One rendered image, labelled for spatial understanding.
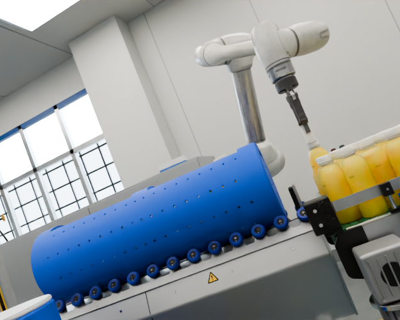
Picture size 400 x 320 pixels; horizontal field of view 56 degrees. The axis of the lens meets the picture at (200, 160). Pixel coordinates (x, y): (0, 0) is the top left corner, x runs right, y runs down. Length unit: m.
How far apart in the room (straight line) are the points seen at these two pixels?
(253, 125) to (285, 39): 0.68
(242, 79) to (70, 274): 1.16
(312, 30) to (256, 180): 0.57
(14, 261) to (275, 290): 3.09
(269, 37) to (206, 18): 3.16
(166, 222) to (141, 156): 2.99
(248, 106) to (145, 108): 2.40
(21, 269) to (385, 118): 3.72
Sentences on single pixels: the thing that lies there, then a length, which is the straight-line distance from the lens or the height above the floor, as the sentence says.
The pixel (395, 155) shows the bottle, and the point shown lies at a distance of 1.14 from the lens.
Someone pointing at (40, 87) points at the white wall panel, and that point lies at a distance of 5.38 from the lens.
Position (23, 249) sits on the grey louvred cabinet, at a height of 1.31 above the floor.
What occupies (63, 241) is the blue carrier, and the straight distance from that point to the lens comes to 1.41.
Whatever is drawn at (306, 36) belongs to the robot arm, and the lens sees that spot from 1.39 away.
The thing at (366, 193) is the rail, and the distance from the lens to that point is 1.11.
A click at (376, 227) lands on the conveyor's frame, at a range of 1.10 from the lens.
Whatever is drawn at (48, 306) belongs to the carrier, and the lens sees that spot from 1.10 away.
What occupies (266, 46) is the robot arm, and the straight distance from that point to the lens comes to 1.32.
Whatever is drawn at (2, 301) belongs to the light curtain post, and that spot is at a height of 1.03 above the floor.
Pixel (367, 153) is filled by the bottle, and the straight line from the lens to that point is 1.17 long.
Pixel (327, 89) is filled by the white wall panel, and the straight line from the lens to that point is 4.08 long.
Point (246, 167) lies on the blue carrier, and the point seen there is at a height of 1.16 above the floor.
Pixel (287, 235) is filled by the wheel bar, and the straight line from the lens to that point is 1.19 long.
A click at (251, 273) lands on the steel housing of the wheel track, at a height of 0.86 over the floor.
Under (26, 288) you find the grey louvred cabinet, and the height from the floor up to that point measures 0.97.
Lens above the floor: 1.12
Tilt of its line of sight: 6 degrees up
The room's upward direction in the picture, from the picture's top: 22 degrees counter-clockwise
